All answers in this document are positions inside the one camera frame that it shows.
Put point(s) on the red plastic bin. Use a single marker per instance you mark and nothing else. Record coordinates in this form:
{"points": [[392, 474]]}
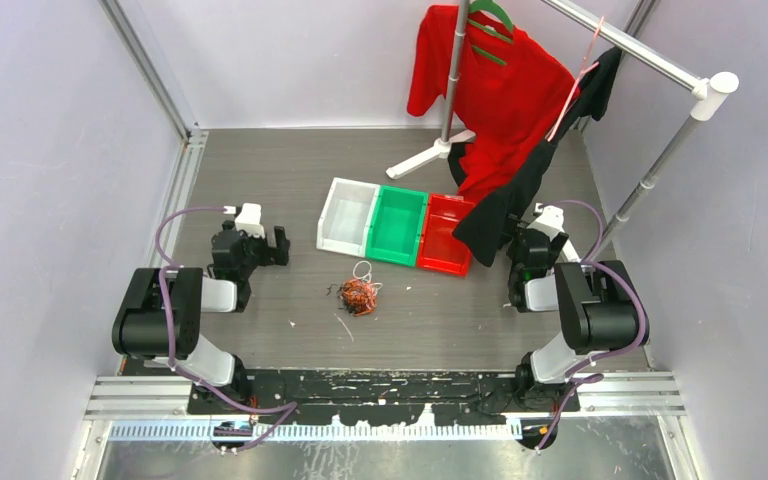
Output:
{"points": [[439, 250]]}

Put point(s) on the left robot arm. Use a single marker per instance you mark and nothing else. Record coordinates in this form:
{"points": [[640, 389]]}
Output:
{"points": [[160, 315]]}

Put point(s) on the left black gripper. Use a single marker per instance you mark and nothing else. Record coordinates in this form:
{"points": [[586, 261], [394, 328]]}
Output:
{"points": [[271, 254]]}

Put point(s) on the red t-shirt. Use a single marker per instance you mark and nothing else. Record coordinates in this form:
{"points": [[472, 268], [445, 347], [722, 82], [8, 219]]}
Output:
{"points": [[509, 94]]}

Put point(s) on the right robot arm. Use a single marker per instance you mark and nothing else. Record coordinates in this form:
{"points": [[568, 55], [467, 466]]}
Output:
{"points": [[599, 311]]}

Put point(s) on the green plastic bin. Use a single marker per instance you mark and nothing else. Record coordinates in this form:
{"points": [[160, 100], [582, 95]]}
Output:
{"points": [[396, 226]]}

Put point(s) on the black t-shirt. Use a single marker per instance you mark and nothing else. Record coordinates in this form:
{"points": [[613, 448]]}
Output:
{"points": [[490, 223]]}

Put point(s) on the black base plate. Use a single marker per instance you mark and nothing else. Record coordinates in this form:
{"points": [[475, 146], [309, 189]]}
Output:
{"points": [[385, 397]]}

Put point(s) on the white plastic bin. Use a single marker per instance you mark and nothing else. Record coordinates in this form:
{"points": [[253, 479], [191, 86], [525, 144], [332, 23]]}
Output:
{"points": [[345, 219]]}

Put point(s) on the pink clothes hanger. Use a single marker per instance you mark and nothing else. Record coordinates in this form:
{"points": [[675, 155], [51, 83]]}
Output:
{"points": [[585, 67]]}

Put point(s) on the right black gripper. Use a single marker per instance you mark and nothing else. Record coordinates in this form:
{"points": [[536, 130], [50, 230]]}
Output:
{"points": [[555, 247]]}

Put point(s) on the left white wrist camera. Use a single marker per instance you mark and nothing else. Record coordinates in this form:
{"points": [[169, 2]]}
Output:
{"points": [[248, 220]]}

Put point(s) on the green clothes hanger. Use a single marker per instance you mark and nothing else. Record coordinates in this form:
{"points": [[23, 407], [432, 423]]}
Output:
{"points": [[490, 18]]}

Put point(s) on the aluminium frame rail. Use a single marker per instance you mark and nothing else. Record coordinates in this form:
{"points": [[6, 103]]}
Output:
{"points": [[153, 409]]}

